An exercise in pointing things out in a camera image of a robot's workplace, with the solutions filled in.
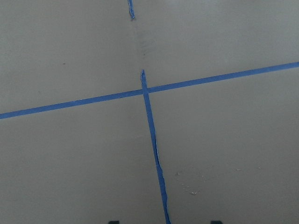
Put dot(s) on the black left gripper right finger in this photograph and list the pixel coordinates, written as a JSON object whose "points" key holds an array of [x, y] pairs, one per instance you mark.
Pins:
{"points": [[216, 222]]}

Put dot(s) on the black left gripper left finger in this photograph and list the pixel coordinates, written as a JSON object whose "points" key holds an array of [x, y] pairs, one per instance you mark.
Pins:
{"points": [[114, 222]]}

